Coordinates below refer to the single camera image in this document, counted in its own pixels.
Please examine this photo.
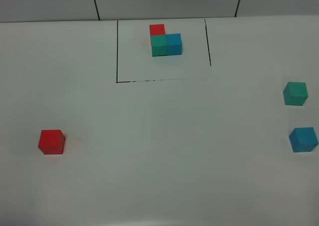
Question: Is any blue template block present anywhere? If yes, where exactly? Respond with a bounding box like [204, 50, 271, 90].
[166, 33, 182, 55]

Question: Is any green template block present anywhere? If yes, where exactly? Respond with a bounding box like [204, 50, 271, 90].
[151, 34, 167, 57]

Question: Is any red template block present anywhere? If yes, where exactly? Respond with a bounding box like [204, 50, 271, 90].
[150, 24, 165, 36]

